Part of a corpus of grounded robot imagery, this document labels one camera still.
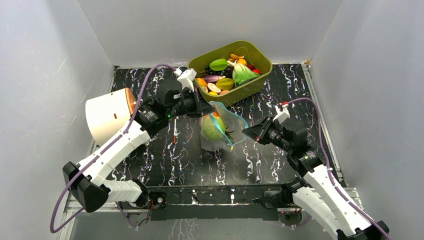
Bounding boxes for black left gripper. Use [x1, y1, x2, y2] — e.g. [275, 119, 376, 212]
[167, 88, 215, 120]

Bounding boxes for toy pineapple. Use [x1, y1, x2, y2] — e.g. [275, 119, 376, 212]
[213, 112, 235, 141]

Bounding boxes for green toy cabbage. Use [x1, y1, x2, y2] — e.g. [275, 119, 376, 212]
[201, 115, 224, 141]

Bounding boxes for clear zip top bag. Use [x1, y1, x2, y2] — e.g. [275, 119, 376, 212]
[200, 101, 248, 152]

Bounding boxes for green toy star fruit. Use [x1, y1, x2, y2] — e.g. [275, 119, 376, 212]
[209, 58, 228, 71]

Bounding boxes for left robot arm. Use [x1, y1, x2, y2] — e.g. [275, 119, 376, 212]
[62, 83, 215, 213]

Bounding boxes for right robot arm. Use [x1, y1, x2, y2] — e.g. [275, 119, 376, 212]
[242, 117, 389, 240]

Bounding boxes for toy mushroom half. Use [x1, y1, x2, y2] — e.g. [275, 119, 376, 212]
[207, 82, 222, 94]

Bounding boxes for orange toy fruit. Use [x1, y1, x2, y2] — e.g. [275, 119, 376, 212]
[196, 77, 208, 88]

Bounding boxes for yellow toy star fruit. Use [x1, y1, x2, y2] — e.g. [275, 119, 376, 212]
[215, 78, 235, 91]

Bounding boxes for olive green plastic bin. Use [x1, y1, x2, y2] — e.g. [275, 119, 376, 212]
[187, 40, 273, 107]

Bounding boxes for black toy grapes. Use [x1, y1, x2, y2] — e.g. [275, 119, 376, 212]
[203, 66, 216, 76]

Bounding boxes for red and white pen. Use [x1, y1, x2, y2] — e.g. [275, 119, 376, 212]
[172, 117, 178, 145]

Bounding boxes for toy napa cabbage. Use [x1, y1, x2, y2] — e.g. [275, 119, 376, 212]
[232, 63, 260, 87]

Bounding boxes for orange toy ginger root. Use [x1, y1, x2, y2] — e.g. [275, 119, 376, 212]
[228, 54, 245, 62]

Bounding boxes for small yellow toy orange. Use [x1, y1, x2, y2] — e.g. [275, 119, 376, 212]
[236, 58, 248, 66]

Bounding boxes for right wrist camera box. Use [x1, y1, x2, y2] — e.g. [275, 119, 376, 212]
[272, 102, 290, 124]

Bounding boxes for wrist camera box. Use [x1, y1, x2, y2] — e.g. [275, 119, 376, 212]
[177, 68, 197, 92]
[272, 102, 290, 124]

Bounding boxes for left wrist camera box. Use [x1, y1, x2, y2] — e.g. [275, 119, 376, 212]
[177, 68, 197, 92]

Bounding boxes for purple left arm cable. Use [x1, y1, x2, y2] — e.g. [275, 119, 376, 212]
[49, 63, 181, 234]

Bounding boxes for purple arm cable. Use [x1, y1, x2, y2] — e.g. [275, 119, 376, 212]
[281, 96, 392, 240]
[49, 63, 181, 234]

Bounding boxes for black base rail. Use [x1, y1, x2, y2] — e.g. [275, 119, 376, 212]
[118, 184, 302, 221]

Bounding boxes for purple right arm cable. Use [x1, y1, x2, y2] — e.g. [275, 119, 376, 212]
[281, 96, 392, 240]

